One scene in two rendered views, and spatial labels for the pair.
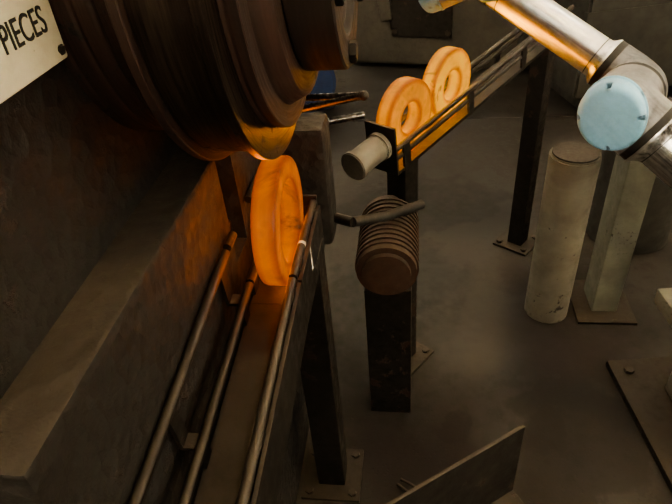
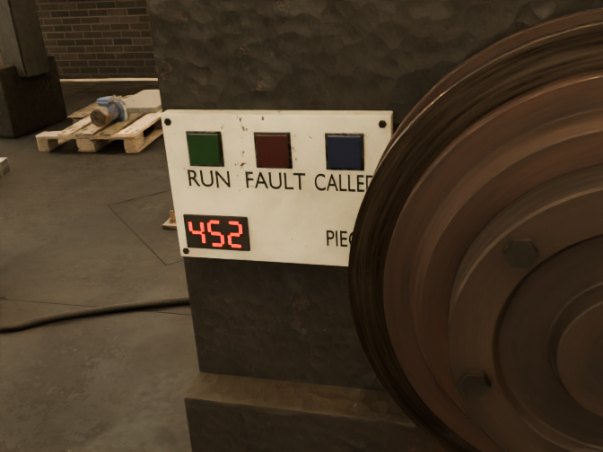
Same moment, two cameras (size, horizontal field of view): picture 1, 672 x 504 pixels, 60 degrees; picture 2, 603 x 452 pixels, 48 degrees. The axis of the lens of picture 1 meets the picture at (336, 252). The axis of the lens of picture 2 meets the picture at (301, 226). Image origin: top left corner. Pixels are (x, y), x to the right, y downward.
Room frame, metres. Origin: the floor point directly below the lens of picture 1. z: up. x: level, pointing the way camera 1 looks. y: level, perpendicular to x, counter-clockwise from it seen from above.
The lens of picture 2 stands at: (0.47, -0.48, 1.42)
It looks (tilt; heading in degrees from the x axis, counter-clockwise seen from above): 24 degrees down; 96
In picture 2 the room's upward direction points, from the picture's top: 4 degrees counter-clockwise
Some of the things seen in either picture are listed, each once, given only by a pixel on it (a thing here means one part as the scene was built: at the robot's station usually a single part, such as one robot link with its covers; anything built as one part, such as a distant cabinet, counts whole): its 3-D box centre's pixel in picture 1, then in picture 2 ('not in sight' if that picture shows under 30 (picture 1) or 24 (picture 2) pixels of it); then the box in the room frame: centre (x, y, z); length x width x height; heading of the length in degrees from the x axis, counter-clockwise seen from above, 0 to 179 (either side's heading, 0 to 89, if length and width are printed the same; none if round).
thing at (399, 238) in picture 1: (390, 312); not in sight; (0.99, -0.11, 0.27); 0.22 x 0.13 x 0.53; 170
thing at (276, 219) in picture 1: (279, 220); not in sight; (0.69, 0.08, 0.75); 0.18 x 0.03 x 0.18; 169
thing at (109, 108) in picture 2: not in sight; (115, 108); (-1.36, 4.38, 0.25); 0.40 x 0.24 x 0.22; 80
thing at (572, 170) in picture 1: (559, 238); not in sight; (1.23, -0.60, 0.26); 0.12 x 0.12 x 0.52
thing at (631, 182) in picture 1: (621, 215); not in sight; (1.24, -0.76, 0.31); 0.24 x 0.16 x 0.62; 170
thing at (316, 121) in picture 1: (302, 181); not in sight; (0.92, 0.05, 0.68); 0.11 x 0.08 x 0.24; 80
